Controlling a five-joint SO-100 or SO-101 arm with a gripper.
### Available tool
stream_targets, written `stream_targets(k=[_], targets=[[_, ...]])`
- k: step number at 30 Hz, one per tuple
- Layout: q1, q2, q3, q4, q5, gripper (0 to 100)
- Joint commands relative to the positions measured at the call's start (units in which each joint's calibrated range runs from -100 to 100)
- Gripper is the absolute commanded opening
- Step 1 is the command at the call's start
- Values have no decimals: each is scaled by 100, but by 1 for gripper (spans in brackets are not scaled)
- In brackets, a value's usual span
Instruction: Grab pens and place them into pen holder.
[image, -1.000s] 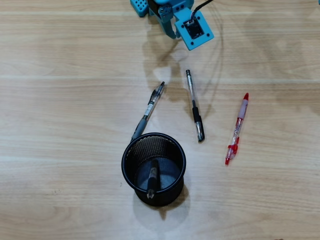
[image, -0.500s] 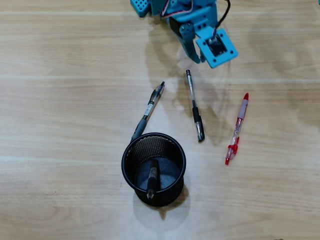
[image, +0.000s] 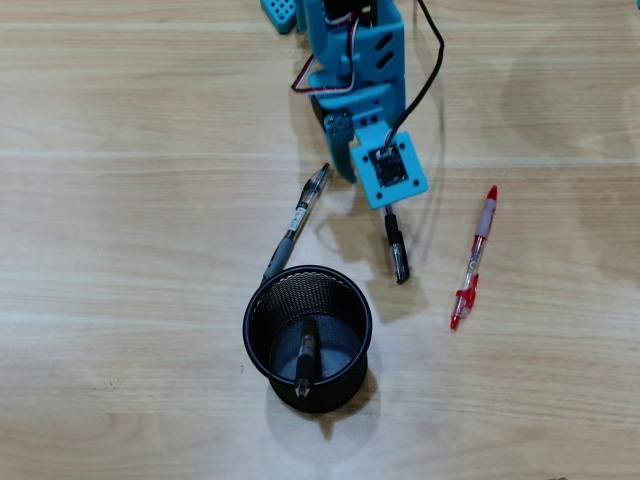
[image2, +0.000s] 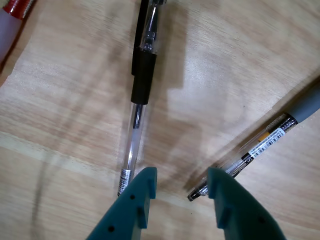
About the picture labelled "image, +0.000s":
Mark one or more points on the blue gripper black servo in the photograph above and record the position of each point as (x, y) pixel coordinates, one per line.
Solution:
(340, 126)

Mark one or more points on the slim clear pen black cap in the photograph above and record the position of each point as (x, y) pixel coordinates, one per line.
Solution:
(395, 240)

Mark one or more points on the clear pen grey grip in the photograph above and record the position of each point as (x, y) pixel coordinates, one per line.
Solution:
(282, 252)

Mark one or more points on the red clear pen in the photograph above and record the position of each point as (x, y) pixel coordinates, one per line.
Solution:
(485, 222)

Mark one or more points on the black pen black grip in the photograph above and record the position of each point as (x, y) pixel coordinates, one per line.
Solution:
(306, 360)

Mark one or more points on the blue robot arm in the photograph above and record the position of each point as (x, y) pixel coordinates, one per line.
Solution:
(320, 30)

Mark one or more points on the black mesh pen holder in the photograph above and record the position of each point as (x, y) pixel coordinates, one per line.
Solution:
(345, 395)

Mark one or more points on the blue wrist camera module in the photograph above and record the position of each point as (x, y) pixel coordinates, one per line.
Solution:
(363, 167)

